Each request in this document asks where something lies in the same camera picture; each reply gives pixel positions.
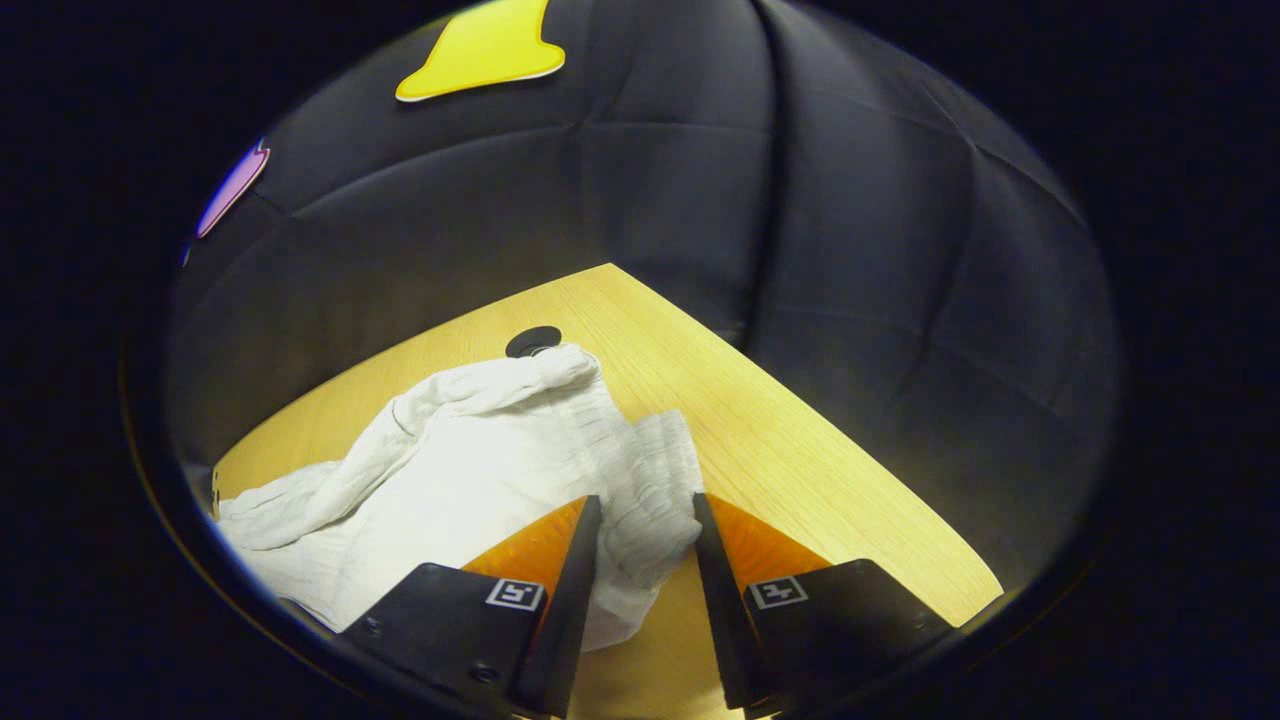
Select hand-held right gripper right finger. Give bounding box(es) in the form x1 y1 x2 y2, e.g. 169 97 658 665
692 492 956 716

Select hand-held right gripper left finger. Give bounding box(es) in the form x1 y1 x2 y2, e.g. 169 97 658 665
340 495 603 719

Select white jeans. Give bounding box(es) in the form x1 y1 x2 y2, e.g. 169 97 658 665
213 343 706 653

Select black backdrop cloth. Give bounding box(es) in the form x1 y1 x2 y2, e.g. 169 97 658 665
165 0 1119 601

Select black table cable grommet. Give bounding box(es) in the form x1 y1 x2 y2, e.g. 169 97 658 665
505 325 563 359

